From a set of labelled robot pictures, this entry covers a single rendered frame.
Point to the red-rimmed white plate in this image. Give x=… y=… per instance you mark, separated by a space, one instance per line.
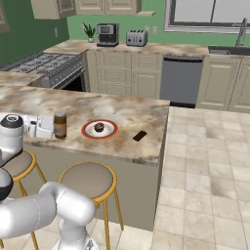
x=109 y=130

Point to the white-framed window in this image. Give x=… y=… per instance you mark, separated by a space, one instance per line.
x=208 y=13

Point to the dark chocolate bar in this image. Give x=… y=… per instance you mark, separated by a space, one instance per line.
x=140 y=136

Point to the beige marble-topped dining counter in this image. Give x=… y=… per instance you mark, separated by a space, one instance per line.
x=140 y=192

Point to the beige base cupboards under sink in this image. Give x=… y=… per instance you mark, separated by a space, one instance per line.
x=224 y=83

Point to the white wall socket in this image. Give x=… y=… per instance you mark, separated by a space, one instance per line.
x=154 y=30
x=56 y=32
x=146 y=29

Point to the grey dishwasher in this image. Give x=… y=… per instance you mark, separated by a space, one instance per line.
x=180 y=79

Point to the chocolate cupcake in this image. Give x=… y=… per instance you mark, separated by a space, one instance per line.
x=99 y=127

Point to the steel gas stove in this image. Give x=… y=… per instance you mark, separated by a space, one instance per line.
x=49 y=66

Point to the silver toaster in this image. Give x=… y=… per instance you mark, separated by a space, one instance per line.
x=136 y=38

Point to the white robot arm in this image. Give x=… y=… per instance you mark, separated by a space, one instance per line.
x=29 y=211

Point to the beige wall cupboards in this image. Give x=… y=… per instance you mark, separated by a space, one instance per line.
x=88 y=7

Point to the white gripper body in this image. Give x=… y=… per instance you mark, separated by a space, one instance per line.
x=45 y=127

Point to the yellow-legged round stool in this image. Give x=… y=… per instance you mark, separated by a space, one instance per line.
x=21 y=164
x=88 y=179

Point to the beige base cupboards with drawers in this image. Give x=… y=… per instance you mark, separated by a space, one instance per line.
x=123 y=73

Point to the black coffee machine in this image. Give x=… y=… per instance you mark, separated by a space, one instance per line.
x=108 y=34

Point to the dark sink basin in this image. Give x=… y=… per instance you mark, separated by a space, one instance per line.
x=228 y=50

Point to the steel tap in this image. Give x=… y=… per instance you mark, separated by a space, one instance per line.
x=241 y=32

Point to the green potted plant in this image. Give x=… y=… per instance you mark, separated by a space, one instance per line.
x=89 y=31

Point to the brown cinnamon bottle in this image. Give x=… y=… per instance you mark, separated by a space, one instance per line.
x=60 y=125

